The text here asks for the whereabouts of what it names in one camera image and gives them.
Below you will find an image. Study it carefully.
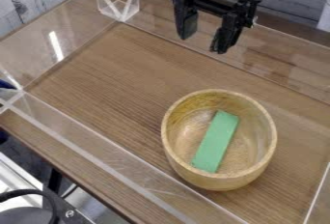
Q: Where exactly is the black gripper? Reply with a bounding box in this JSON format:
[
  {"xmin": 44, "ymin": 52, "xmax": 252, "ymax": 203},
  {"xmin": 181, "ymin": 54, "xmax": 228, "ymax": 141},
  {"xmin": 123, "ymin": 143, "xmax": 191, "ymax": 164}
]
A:
[{"xmin": 172, "ymin": 0, "xmax": 262, "ymax": 54}]

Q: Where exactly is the green rectangular block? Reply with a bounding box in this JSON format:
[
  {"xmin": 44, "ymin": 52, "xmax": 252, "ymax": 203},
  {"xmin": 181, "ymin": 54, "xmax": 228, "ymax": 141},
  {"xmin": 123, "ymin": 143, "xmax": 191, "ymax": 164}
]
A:
[{"xmin": 191, "ymin": 111, "xmax": 239, "ymax": 173}]

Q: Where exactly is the brown wooden bowl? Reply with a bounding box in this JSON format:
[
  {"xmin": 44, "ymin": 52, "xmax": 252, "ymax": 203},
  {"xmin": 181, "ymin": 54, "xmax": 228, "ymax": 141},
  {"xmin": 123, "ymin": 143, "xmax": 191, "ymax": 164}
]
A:
[{"xmin": 161, "ymin": 89, "xmax": 278, "ymax": 191}]

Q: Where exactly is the blue object at left edge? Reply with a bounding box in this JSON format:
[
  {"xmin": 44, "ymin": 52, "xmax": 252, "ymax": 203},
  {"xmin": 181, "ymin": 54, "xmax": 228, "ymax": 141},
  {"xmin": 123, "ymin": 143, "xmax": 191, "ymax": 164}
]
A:
[{"xmin": 0, "ymin": 79, "xmax": 16, "ymax": 89}]

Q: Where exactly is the black table leg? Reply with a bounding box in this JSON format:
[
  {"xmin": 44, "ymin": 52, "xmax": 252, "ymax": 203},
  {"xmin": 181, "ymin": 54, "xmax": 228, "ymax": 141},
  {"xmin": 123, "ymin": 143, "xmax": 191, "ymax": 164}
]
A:
[{"xmin": 48, "ymin": 169, "xmax": 63, "ymax": 194}]

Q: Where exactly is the clear acrylic corner bracket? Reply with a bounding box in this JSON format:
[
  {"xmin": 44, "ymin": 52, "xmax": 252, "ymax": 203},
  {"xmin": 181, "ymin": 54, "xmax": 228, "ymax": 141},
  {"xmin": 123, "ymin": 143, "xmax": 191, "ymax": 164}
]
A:
[{"xmin": 96, "ymin": 0, "xmax": 139, "ymax": 22}]

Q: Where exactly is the clear acrylic front wall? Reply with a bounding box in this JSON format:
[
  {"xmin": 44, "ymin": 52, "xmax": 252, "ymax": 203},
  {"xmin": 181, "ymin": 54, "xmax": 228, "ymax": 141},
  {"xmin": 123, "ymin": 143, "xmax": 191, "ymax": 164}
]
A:
[{"xmin": 0, "ymin": 90, "xmax": 247, "ymax": 224}]

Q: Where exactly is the black metal base plate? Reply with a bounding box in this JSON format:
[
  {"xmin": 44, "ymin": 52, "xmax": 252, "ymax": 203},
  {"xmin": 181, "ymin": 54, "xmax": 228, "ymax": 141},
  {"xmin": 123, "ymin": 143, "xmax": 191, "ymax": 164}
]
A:
[{"xmin": 43, "ymin": 187, "xmax": 95, "ymax": 224}]

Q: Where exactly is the black cable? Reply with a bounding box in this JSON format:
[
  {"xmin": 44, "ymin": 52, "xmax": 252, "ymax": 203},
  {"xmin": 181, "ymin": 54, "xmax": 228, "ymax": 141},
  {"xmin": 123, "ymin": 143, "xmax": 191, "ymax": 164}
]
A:
[{"xmin": 0, "ymin": 188, "xmax": 61, "ymax": 224}]

